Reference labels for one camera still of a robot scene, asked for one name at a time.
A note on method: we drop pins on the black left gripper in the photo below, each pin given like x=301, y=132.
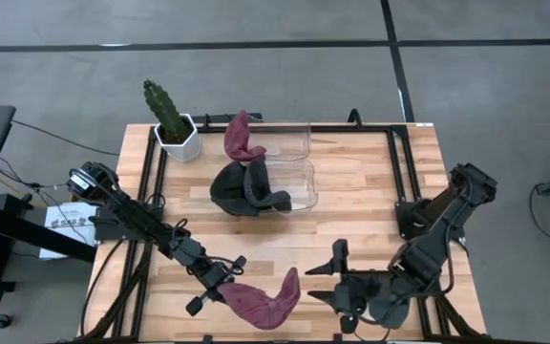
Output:
x=215, y=276

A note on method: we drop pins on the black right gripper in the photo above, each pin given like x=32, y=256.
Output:
x=358, y=291

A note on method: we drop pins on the maroon baseball cap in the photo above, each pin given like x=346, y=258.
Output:
x=239, y=138
x=260, y=306

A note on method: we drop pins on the dark grey baseball cap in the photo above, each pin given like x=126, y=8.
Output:
x=229, y=188
x=268, y=191

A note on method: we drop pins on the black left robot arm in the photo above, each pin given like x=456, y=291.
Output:
x=141, y=220

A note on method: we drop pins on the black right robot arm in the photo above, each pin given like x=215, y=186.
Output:
x=437, y=229

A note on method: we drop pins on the clear plastic bin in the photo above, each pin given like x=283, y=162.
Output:
x=303, y=186
x=289, y=138

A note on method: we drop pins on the white hexagonal plant pot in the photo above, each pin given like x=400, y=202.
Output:
x=182, y=150

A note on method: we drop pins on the white printed paper box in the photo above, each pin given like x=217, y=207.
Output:
x=65, y=215

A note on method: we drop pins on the black rear hook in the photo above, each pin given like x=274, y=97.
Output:
x=355, y=118

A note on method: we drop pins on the green cactus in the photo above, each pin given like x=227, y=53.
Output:
x=165, y=110

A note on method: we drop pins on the black desk stand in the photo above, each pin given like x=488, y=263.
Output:
x=27, y=231

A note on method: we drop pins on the black caster wheel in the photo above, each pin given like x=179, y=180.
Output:
x=2, y=320

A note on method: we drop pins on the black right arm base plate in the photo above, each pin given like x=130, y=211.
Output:
x=404, y=217

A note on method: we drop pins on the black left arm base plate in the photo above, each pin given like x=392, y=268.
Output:
x=108, y=231

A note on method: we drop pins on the black aluminium table frame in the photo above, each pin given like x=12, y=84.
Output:
x=332, y=128

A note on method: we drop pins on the black rear table bracket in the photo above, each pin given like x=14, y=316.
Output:
x=213, y=117

